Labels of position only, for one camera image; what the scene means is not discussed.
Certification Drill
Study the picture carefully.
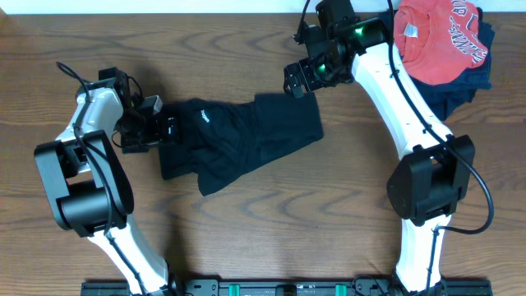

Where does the black polo shirt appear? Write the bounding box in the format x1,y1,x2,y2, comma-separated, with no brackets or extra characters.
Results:
158,93,324,196

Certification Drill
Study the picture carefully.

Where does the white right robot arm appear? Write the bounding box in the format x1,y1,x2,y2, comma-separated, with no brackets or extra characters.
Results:
284,15,491,295

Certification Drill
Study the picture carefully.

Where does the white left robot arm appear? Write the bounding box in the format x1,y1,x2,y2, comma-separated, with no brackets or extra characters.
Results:
34,86,184,295

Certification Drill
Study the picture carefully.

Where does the orange printed t-shirt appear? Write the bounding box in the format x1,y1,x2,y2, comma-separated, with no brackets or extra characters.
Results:
394,0,489,86

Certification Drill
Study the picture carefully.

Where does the navy blue folded garment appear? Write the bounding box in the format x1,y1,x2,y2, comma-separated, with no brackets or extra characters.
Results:
411,7,495,121

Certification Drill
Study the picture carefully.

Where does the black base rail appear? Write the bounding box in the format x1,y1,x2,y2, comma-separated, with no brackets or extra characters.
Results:
81,277,493,296

